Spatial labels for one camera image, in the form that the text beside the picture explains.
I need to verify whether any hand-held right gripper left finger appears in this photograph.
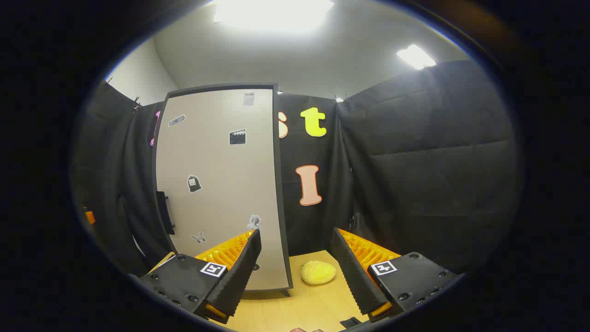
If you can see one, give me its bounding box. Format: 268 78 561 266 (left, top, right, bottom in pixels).
138 229 262 324

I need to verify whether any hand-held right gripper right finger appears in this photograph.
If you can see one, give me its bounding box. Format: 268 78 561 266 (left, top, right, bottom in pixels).
330 227 459 323

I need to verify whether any dark grey cabinet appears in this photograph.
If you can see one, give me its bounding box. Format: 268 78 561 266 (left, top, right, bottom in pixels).
151 83 294 296

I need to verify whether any black cabinet door handle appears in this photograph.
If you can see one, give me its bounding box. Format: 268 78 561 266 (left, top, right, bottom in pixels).
156 191 176 236

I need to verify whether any yellow round sponge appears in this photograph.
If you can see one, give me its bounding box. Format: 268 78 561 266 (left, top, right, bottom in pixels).
301 261 336 285

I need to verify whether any black backdrop cloth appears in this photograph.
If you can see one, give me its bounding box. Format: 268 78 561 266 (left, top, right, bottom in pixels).
74 60 521 277

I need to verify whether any small ceiling light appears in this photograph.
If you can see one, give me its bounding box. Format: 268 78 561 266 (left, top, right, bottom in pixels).
396 44 437 70

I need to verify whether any large ceiling light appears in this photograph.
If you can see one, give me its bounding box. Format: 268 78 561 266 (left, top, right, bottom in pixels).
213 0 335 33

